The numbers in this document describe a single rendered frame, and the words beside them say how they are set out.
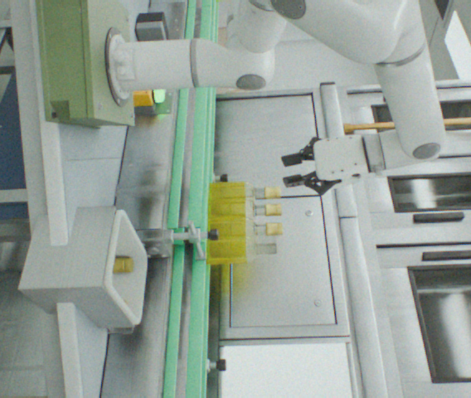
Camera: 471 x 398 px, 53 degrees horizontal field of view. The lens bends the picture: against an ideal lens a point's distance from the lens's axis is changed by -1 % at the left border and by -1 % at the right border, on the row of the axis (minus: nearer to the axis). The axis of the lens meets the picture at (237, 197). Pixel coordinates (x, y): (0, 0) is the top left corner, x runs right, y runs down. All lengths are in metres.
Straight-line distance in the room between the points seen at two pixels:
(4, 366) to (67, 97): 0.84
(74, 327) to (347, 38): 0.71
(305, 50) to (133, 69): 5.81
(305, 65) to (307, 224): 5.15
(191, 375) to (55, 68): 0.68
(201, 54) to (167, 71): 0.07
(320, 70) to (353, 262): 5.17
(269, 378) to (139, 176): 0.60
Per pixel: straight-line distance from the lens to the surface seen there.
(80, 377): 1.02
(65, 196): 0.94
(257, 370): 1.25
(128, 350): 1.12
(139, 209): 1.16
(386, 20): 0.67
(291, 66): 6.44
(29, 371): 1.43
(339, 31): 0.67
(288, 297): 1.31
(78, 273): 0.90
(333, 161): 0.95
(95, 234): 0.93
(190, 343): 1.11
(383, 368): 1.28
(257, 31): 0.83
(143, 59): 0.95
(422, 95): 0.80
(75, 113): 0.87
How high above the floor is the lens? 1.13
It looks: 4 degrees down
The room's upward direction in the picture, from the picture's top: 87 degrees clockwise
